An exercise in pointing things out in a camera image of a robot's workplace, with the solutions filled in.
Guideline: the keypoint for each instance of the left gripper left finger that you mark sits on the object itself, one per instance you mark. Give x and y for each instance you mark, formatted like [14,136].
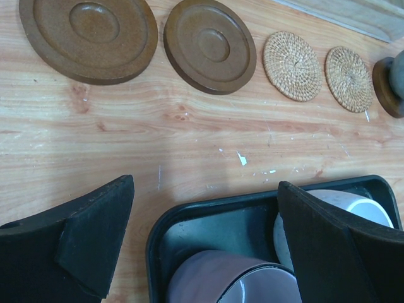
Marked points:
[67,253]

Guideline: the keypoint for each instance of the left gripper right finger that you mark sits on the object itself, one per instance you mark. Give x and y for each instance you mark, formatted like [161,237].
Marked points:
[338,256]

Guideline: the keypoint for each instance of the white ceramic mug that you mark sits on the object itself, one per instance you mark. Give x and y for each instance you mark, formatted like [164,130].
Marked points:
[353,203]

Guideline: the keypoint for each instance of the purple glass cup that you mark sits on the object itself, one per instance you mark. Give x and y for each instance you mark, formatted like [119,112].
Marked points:
[218,276]

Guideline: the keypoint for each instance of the brown wooden coaster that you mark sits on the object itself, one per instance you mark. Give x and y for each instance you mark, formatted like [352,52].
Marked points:
[209,46]
[95,42]
[389,100]

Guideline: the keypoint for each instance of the woven rattan coaster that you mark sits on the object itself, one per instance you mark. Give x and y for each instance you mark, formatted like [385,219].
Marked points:
[292,66]
[348,79]

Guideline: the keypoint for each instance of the wooden clothes rack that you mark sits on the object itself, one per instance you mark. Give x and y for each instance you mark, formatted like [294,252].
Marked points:
[382,20]

